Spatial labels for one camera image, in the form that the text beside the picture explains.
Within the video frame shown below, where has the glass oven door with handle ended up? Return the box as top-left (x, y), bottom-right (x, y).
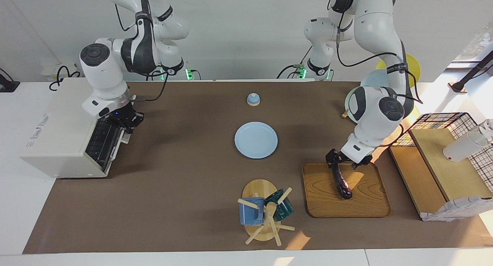
top-left (98, 120), bottom-right (131, 174)

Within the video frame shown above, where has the dark purple eggplant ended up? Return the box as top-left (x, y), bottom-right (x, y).
top-left (332, 162), bottom-right (353, 200)

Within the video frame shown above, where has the light blue plate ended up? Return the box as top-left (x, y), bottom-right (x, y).
top-left (234, 121), bottom-right (278, 159)

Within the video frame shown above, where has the white toaster oven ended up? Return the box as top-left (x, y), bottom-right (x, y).
top-left (20, 79), bottom-right (133, 178)

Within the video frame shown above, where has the wooden serving tray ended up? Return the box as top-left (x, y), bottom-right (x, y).
top-left (302, 161), bottom-right (392, 219)

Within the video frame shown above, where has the pale green plate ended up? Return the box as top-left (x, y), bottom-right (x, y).
top-left (344, 87), bottom-right (362, 124)

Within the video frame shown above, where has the dark green mug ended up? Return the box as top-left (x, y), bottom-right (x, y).
top-left (264, 189), bottom-right (294, 222)

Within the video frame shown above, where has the brown table mat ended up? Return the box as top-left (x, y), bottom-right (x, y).
top-left (22, 81), bottom-right (493, 255)

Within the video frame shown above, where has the wooden mug tree stand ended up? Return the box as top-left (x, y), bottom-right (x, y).
top-left (237, 179), bottom-right (296, 247)

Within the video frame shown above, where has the white power box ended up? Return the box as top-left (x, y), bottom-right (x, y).
top-left (40, 62), bottom-right (79, 81)

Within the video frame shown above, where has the pale blue racked plate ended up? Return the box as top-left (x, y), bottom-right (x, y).
top-left (360, 69), bottom-right (390, 88)

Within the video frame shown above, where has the blue mug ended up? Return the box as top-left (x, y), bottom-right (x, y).
top-left (239, 197), bottom-right (265, 226)

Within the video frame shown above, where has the wooden two-tier shelf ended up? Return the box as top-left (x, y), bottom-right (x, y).
top-left (389, 128), bottom-right (493, 220)

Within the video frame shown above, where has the white bottle with clear cap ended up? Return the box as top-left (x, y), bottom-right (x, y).
top-left (443, 120), bottom-right (493, 162)

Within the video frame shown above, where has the white checkered cloth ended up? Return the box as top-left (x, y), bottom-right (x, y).
top-left (421, 196), bottom-right (493, 222)

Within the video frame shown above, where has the yellow plate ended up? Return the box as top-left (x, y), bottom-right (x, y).
top-left (376, 53), bottom-right (421, 88)

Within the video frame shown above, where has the black device at table edge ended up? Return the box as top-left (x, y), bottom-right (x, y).
top-left (0, 68), bottom-right (20, 93)

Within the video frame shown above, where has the black stand pole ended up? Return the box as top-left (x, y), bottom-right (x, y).
top-left (448, 50), bottom-right (493, 94)

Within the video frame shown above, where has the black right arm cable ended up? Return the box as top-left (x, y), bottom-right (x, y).
top-left (114, 3), bottom-right (171, 103)

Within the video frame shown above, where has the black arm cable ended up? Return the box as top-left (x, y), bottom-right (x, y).
top-left (334, 22), bottom-right (424, 104)
top-left (114, 3), bottom-right (171, 103)

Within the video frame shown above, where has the black right base cable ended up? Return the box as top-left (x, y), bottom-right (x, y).
top-left (145, 64), bottom-right (165, 81)

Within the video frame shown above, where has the black base cable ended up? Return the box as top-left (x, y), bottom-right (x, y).
top-left (145, 64), bottom-right (165, 81)
top-left (277, 46), bottom-right (313, 80)

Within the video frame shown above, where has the coiled black oven cable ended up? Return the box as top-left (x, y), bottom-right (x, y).
top-left (49, 66), bottom-right (82, 91)

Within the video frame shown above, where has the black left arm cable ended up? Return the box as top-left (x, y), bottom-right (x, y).
top-left (334, 22), bottom-right (424, 104)

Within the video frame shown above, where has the black left base cable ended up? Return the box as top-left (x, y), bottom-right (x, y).
top-left (277, 46), bottom-right (313, 80)

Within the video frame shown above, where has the black wire basket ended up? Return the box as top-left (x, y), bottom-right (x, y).
top-left (388, 112), bottom-right (493, 193)

